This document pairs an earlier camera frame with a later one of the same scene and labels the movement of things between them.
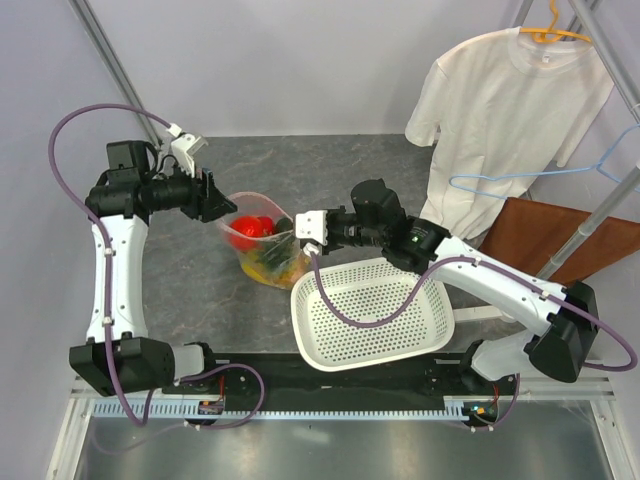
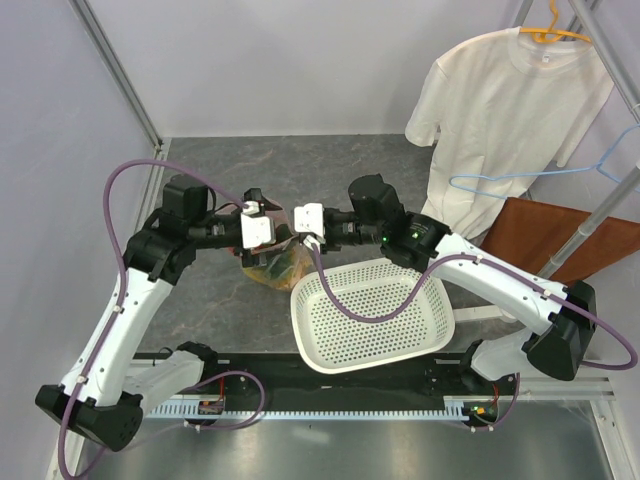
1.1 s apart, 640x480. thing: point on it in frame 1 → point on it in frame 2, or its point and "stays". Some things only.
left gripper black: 204,199 → 253,258
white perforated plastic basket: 361,291 stays
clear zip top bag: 264,237 stays
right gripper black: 330,245 stays
